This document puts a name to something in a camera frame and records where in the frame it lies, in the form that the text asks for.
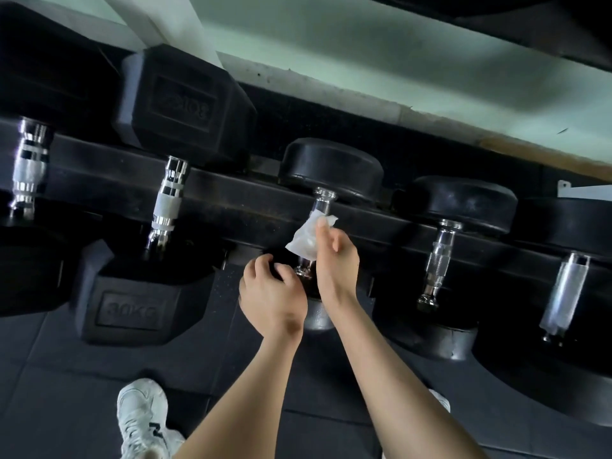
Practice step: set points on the black hex dumbbell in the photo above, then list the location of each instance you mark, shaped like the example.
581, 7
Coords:
181, 105
28, 167

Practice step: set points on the person's right forearm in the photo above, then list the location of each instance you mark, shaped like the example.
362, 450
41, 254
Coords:
397, 387

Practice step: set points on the white wet wipe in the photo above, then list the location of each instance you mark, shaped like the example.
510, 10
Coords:
303, 238

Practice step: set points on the person's right thumb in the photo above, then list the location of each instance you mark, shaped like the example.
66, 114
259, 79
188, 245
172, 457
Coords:
325, 231

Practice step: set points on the black dumbbell rack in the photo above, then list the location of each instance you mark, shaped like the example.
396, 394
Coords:
229, 198

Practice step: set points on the person's left fingers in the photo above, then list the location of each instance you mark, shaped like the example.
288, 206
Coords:
263, 270

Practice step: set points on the white sneaker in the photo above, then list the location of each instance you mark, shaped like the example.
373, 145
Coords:
143, 415
441, 401

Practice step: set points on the large black round dumbbell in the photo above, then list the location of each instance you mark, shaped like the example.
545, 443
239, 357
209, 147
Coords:
564, 296

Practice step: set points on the person's left hand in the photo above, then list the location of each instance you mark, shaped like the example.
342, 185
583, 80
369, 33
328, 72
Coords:
270, 303

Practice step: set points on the person's right hand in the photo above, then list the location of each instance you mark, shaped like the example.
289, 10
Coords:
337, 272

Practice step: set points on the white wall bracket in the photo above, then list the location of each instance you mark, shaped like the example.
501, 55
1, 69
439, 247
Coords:
588, 191

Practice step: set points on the person's left forearm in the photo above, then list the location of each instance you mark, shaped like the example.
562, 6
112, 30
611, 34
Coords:
244, 401

